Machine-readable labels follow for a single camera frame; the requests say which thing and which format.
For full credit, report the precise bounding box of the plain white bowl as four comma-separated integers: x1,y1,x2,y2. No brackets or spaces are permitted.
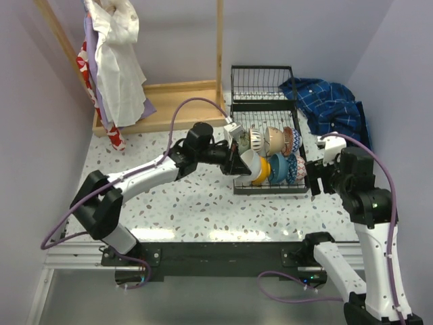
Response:
238,149,261,183

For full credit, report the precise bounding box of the blue triangle patterned bowl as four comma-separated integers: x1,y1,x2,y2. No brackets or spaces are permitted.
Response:
286,154,306,184

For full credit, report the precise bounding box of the light green bowl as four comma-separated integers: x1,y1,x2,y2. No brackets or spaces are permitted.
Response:
237,131,250,155

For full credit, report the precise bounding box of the yellow rimmed bowl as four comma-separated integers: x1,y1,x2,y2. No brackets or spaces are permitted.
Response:
252,157,271,186

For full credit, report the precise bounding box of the white black striped bowl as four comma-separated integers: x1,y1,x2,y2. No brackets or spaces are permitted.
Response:
249,128,264,154

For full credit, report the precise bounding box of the teal blue bowl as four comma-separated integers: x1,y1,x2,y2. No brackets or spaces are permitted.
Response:
268,153,288,185

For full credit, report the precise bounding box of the red blue patterned bowl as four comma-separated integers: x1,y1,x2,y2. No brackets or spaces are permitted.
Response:
281,127,302,156

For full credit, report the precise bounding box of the cream beige bowl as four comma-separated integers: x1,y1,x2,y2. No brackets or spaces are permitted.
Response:
265,127,285,156

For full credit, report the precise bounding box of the black wire dish rack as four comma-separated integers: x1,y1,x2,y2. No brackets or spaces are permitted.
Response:
229,64,312,196

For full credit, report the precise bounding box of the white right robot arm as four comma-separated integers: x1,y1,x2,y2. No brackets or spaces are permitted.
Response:
301,147,423,324

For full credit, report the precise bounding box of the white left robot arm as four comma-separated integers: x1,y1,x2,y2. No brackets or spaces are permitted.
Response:
70,122,251,265

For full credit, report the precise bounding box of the blue plaid shirt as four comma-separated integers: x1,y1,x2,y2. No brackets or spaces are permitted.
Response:
279,78,372,149

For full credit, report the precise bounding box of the red white floral garment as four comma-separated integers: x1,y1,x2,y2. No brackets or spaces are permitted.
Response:
76,39,126,151

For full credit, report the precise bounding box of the white hanging shirt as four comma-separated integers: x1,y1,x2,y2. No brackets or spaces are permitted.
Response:
85,1,146,127

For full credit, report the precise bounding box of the lavender hanging garment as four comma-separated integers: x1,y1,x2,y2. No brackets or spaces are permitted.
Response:
85,10,156,129

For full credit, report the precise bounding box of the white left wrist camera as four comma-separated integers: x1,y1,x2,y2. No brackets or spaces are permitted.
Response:
223,117,245,145

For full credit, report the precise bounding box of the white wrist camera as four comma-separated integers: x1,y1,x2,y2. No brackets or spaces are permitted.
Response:
223,117,245,145
317,132,346,166

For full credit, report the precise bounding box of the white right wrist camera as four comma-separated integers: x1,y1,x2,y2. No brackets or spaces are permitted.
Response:
317,132,346,166

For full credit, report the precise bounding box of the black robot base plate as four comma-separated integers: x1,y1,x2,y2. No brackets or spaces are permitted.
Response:
99,240,342,283

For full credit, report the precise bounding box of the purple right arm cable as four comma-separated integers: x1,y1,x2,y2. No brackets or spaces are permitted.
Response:
256,133,407,325

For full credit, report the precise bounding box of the aluminium rail frame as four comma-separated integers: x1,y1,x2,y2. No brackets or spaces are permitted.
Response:
27,240,365,324

